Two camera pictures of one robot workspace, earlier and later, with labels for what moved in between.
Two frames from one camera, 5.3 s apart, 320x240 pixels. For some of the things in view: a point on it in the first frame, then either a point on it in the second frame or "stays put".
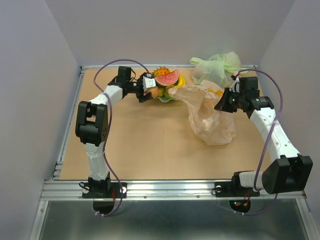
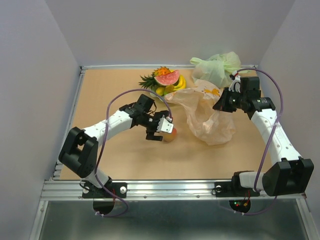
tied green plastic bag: (218, 69) stays put
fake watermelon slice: (170, 79) stays put
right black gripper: (222, 105) stays put
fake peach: (154, 91) to (169, 137)
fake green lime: (160, 91) stays put
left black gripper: (143, 98) to (150, 133)
